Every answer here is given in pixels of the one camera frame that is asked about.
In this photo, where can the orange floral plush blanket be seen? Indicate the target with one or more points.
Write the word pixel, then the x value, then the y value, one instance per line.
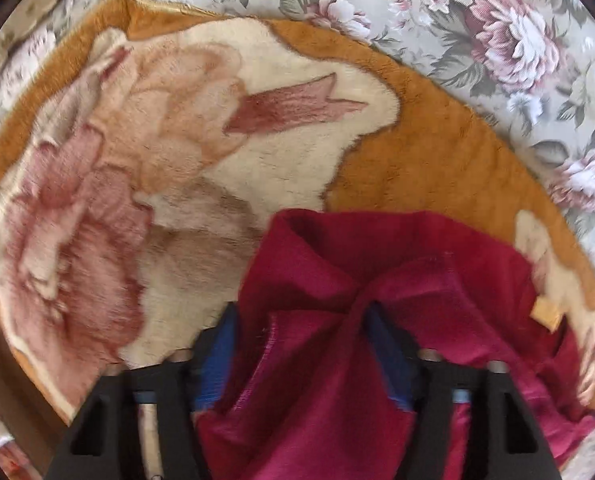
pixel 427 160

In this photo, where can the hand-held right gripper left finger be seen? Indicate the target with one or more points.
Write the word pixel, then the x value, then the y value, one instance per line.
pixel 217 360

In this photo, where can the dark red shirt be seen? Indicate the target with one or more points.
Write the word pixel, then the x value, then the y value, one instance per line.
pixel 327 410

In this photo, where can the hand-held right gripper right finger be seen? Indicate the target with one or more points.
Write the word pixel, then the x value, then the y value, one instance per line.
pixel 388 357

